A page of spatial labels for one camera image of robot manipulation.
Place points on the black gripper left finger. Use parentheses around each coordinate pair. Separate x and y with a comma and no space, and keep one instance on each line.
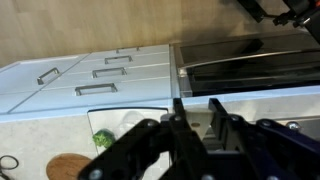
(133,150)

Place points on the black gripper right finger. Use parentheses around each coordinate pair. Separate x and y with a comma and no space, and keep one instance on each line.
(273,150)

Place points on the steel stove knob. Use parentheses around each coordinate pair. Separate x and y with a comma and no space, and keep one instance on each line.
(293,125)

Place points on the green broccoli floret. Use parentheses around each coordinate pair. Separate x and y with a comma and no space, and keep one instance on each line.
(103,138)

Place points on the white cutting board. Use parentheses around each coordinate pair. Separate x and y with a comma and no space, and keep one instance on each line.
(103,120)

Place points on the white base cabinet with drawers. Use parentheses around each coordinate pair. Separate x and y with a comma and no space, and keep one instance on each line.
(146,90)

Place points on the round cork trivet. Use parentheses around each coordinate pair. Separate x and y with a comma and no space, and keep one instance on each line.
(66,166)

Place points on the black stand with red clamps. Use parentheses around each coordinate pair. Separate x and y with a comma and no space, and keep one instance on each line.
(300,13)

